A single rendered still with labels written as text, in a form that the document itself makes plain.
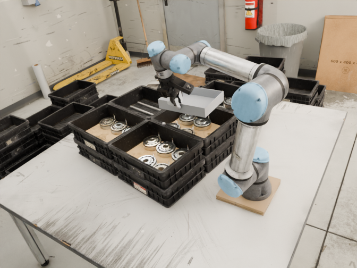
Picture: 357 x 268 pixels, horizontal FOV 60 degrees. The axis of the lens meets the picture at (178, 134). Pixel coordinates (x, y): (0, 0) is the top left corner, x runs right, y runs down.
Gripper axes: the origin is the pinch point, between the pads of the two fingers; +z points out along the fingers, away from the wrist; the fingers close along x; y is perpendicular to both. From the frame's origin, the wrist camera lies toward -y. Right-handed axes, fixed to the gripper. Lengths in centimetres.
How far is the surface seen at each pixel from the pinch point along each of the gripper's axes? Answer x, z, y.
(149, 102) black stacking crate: -30, 35, 50
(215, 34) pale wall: -271, 144, 118
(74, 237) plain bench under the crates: 71, 18, 25
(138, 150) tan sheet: 17.8, 20.4, 23.5
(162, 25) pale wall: -278, 135, 208
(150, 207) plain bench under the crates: 44, 26, 3
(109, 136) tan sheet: 13, 22, 48
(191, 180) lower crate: 23.7, 26.1, -10.3
